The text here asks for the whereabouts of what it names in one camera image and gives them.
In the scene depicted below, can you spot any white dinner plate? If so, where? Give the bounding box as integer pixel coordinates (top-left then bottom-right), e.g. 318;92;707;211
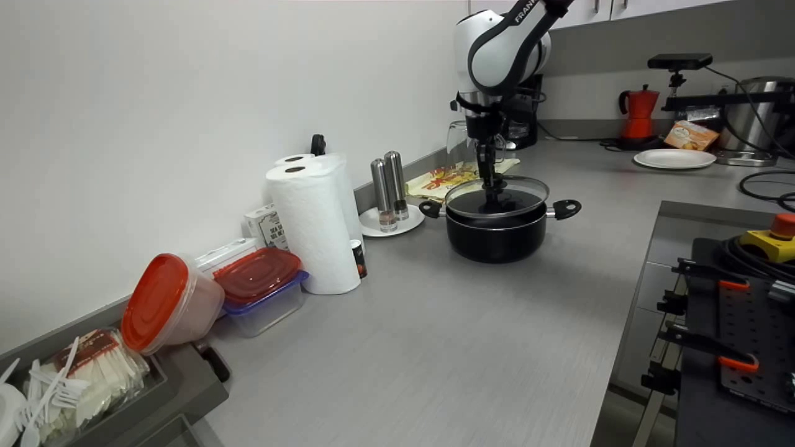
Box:
628;144;720;175

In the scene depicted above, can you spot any white power socket box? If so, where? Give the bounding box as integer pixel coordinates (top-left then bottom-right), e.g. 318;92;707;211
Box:
242;205;288;252

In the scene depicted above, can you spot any black cooking pot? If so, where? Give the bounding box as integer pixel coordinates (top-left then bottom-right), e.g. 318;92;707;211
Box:
418;183;585;265

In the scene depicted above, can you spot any rectangular container with red lid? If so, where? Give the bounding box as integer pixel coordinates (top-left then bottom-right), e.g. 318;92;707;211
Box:
212;247;312;337

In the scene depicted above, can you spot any grey plastic tray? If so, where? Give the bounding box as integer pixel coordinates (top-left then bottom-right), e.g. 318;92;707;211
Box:
0;300;235;447

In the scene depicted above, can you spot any black power cable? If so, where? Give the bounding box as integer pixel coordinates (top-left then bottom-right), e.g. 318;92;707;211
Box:
736;167;795;213

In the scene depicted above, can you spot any red moka pot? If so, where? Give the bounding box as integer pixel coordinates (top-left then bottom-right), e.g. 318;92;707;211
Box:
616;83;663;144

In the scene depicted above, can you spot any black coffee maker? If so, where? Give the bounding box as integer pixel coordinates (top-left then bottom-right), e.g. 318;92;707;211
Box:
503;73;548;151

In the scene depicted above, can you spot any round container with red lid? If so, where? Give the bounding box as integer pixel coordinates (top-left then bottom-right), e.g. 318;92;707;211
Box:
119;252;228;357

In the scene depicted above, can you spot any clear plastic container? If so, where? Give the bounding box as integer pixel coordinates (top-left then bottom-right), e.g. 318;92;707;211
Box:
191;237;267;275

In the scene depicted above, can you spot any small white saucer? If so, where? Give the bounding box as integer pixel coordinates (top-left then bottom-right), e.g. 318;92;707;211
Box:
359;205;428;241

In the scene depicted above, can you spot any orange snack packet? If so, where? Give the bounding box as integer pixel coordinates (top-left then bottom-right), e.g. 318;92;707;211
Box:
663;119;720;154

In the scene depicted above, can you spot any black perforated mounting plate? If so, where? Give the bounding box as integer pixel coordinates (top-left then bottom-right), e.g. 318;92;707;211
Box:
676;237;795;447

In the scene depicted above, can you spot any black camera on stand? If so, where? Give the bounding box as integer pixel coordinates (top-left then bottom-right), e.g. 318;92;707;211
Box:
646;49;717;115

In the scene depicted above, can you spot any bag of white plastic cutlery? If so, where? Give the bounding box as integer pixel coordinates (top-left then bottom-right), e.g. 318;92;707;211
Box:
22;326;154;447

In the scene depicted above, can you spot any steel spice grinder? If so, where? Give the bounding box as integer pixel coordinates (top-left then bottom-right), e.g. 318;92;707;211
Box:
384;150;412;224
367;157;396;233

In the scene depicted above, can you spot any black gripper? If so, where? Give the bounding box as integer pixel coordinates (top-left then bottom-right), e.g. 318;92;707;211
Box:
458;90;509;211

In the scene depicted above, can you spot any steel electric kettle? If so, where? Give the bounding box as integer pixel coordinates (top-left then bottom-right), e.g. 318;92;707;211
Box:
718;75;795;162

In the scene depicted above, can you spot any yellow emergency stop button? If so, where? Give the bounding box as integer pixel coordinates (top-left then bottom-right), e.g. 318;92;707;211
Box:
738;211;795;265

